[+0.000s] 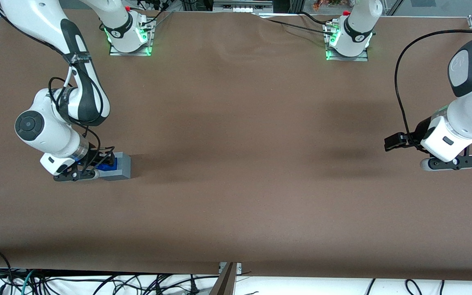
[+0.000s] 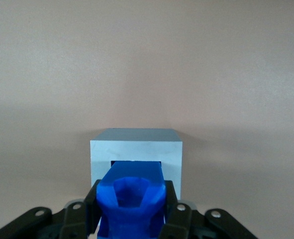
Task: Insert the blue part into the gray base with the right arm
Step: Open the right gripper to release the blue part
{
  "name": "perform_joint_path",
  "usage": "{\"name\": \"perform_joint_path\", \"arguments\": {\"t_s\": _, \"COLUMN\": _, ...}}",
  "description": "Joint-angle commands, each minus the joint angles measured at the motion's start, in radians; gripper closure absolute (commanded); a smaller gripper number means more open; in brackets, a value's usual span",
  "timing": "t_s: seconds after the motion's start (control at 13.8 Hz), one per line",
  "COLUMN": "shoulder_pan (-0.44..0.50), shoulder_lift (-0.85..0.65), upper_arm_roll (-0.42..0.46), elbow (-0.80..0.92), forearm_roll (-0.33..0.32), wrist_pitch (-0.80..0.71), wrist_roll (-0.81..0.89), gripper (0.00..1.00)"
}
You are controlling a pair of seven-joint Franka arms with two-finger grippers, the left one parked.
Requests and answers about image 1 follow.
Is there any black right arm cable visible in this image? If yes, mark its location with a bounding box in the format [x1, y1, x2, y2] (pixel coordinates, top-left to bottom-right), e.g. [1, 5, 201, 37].
[0, 0, 116, 172]

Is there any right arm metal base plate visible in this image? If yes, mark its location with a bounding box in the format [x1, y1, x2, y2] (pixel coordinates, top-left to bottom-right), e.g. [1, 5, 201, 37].
[109, 16, 155, 57]

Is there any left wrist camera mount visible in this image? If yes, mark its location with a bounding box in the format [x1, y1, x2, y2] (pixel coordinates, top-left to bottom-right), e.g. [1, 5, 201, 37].
[420, 155, 472, 172]

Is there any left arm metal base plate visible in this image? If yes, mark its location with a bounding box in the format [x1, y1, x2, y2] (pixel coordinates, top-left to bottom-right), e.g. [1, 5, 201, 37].
[325, 25, 370, 62]

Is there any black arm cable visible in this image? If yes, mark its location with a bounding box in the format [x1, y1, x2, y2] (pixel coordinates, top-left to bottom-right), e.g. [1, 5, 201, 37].
[0, 0, 116, 172]
[395, 29, 472, 144]

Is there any silver metal bracket plate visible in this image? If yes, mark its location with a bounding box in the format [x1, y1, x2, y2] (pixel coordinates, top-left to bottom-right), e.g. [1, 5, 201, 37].
[218, 262, 243, 274]

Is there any brown table cover sheet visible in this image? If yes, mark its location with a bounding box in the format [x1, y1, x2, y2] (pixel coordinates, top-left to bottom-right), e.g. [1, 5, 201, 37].
[0, 8, 472, 281]

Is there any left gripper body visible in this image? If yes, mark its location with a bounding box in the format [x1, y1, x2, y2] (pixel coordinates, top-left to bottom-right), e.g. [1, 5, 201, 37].
[414, 116, 472, 163]

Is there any short black base cable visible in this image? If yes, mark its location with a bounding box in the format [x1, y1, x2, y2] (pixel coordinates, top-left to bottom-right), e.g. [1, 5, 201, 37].
[300, 11, 331, 26]

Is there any long black base cable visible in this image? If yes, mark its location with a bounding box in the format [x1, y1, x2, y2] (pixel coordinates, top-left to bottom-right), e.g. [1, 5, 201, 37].
[267, 19, 331, 36]

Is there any dark metal strut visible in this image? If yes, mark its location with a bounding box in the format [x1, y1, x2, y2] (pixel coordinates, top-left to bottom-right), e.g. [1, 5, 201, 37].
[209, 263, 237, 295]

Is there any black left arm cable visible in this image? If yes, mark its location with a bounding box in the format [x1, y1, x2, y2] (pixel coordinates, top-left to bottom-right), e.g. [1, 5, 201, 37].
[395, 29, 472, 144]

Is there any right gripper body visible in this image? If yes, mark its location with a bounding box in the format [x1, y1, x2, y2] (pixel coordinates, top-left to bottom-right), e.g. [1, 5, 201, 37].
[40, 149, 100, 176]

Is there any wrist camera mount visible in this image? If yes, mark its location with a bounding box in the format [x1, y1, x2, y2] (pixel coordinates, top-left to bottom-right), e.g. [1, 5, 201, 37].
[420, 155, 472, 172]
[53, 167, 100, 182]

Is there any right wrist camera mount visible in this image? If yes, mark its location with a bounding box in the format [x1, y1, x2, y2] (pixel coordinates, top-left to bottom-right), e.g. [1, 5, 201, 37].
[53, 167, 100, 182]

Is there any orange background object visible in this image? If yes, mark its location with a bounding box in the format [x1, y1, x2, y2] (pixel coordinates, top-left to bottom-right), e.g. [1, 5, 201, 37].
[313, 0, 344, 11]

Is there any gray power strip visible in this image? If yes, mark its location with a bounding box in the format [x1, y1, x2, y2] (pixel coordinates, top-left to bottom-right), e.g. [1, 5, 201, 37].
[213, 0, 274, 13]

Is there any teal cable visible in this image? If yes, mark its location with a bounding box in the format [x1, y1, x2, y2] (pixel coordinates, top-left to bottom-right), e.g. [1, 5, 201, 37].
[15, 270, 36, 295]

